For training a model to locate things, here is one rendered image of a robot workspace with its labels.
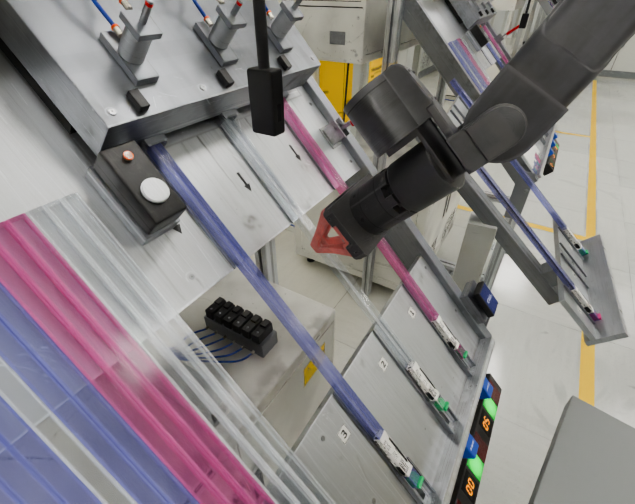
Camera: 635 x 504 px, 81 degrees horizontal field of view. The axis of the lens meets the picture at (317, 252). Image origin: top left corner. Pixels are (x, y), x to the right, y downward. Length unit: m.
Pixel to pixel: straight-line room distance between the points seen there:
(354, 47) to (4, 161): 1.22
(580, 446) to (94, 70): 0.86
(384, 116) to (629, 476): 0.70
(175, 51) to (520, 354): 1.63
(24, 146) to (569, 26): 0.44
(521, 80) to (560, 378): 1.52
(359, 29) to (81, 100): 1.17
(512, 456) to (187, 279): 1.29
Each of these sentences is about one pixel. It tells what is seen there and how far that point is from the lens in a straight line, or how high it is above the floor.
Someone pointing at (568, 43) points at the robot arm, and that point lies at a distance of 0.35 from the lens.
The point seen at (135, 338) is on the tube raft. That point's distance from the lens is 0.35.
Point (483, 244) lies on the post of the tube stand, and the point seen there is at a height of 0.77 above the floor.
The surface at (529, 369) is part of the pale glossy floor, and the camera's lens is 1.75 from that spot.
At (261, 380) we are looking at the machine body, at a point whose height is 0.62.
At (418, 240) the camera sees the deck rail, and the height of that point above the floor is 0.88.
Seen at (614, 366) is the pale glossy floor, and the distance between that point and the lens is 1.94.
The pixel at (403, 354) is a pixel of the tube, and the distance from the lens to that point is 0.53.
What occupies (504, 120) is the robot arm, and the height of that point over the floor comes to 1.15.
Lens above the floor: 1.24
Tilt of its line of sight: 36 degrees down
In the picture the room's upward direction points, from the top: straight up
